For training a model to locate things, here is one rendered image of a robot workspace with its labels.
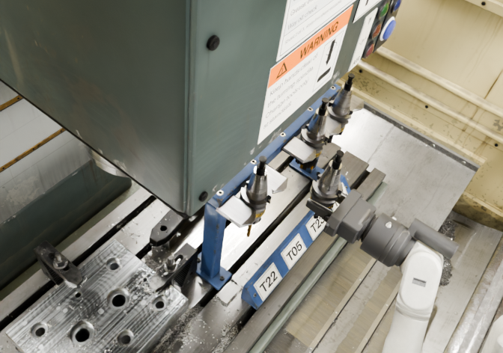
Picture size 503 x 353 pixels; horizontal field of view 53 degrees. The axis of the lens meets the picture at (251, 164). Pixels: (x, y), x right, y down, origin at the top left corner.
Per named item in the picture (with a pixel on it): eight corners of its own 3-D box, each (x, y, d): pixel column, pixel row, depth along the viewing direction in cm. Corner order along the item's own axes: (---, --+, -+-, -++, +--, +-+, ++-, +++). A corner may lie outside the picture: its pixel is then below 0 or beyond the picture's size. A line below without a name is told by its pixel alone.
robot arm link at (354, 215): (359, 176, 105) (411, 208, 101) (348, 203, 112) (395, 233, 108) (328, 214, 97) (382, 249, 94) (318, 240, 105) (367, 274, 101)
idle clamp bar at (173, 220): (221, 191, 140) (222, 176, 135) (161, 258, 124) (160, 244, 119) (207, 183, 141) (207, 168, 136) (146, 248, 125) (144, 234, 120)
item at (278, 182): (292, 182, 105) (293, 179, 104) (277, 197, 102) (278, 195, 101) (265, 164, 107) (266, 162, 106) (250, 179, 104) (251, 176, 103)
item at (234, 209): (260, 215, 99) (261, 212, 98) (244, 232, 96) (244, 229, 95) (233, 196, 101) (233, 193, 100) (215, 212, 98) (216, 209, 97)
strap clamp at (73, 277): (91, 296, 116) (82, 265, 105) (80, 307, 114) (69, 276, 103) (54, 262, 120) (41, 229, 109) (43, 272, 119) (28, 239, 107)
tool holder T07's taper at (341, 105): (334, 99, 120) (341, 78, 115) (352, 106, 119) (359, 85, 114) (328, 111, 118) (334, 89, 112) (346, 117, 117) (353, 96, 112)
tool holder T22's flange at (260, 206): (251, 182, 105) (252, 174, 103) (275, 196, 103) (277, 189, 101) (233, 201, 101) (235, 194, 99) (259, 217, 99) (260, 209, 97)
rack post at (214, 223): (232, 276, 123) (244, 207, 101) (218, 291, 120) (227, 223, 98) (201, 252, 127) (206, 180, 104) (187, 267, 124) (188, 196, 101)
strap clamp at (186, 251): (197, 271, 123) (198, 240, 112) (159, 311, 116) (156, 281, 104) (186, 264, 124) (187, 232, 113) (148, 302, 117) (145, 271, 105)
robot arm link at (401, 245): (381, 254, 108) (429, 286, 104) (373, 262, 98) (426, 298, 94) (409, 209, 105) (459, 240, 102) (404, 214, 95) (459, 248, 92)
